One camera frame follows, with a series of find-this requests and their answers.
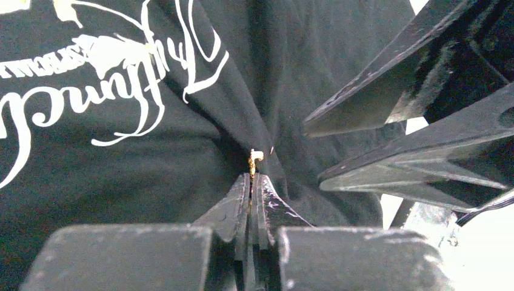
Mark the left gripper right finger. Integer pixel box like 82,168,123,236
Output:
252,173,312,249

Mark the small gold brooch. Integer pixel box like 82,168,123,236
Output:
247,149,264,180

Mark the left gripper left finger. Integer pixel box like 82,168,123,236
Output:
193,173,250,261

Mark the black floral t-shirt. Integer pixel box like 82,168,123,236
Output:
1,1,414,290

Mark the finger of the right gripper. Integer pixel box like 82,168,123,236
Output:
318,85,513,212
303,1,488,138

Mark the floral table mat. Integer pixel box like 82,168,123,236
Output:
380,117,429,230

